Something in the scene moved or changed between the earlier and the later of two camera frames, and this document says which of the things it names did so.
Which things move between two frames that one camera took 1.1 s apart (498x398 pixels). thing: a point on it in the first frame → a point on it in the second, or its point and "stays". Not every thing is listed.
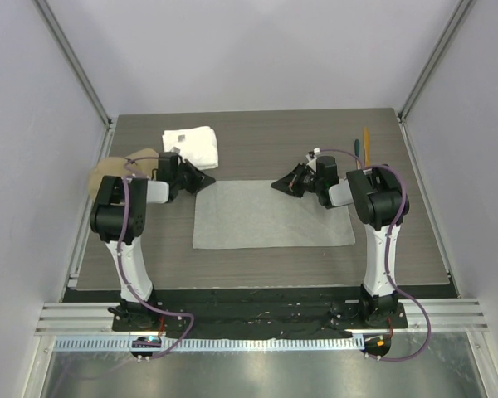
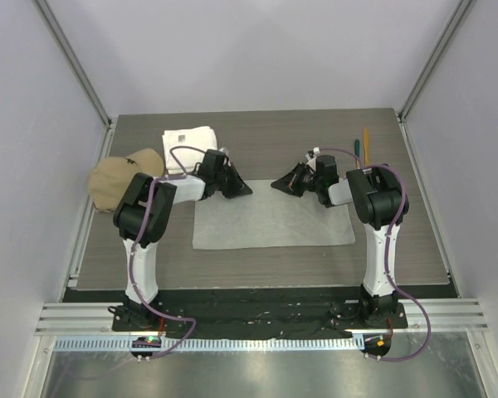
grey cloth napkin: [241, 214] stays
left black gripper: [200, 180] → [238, 187]
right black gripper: [290, 183] stays
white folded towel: [197, 145] stays
